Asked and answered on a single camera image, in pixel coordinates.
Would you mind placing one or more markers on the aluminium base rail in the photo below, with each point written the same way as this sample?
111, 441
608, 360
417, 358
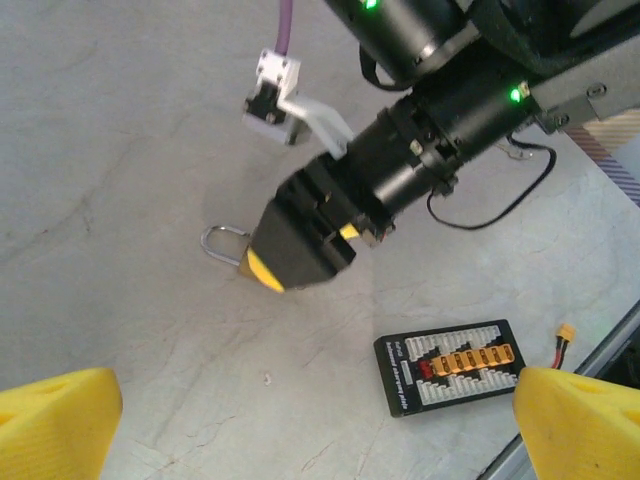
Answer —
612, 342

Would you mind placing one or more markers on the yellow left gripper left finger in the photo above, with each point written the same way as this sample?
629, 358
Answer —
50, 430

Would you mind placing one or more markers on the tiny white scrap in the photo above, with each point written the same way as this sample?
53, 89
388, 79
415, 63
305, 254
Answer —
268, 378

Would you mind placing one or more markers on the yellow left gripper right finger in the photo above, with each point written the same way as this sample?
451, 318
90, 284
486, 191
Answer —
580, 430

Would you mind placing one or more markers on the black balance charging board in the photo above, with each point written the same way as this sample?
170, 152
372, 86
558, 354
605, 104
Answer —
395, 380

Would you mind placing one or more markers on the brass padlock silver shackle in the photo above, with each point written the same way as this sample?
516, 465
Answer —
222, 229

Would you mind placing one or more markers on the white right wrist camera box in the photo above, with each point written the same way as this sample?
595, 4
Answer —
272, 100

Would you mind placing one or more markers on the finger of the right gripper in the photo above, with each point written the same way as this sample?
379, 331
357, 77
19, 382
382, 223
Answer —
295, 250

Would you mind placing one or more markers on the red black lead yellow plug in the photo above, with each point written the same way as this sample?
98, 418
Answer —
566, 332

